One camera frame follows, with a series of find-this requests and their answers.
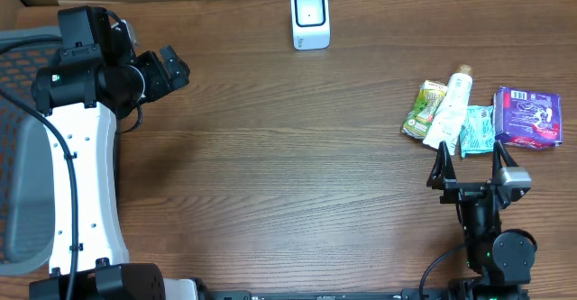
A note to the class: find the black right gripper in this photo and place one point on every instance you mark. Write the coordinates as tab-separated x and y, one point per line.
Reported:
443	175

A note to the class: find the green tea packet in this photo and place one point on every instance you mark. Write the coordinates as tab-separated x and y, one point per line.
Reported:
422	113

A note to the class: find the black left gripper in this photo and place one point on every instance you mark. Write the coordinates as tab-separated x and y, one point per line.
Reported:
164	82

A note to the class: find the teal snack packet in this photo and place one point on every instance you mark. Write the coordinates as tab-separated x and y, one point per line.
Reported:
478	134

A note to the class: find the grey plastic mesh basket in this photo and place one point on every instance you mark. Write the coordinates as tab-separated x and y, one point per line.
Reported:
27	200

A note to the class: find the white cosmetic tube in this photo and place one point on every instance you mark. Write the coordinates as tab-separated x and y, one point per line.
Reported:
450	114

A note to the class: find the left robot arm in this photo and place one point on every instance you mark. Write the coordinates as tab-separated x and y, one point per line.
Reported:
97	81

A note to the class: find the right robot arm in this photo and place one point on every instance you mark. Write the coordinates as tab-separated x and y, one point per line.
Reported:
502	259

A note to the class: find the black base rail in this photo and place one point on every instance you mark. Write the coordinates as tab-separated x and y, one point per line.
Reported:
204	292

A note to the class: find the purple snack packet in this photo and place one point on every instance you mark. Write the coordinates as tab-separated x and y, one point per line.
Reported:
527	119

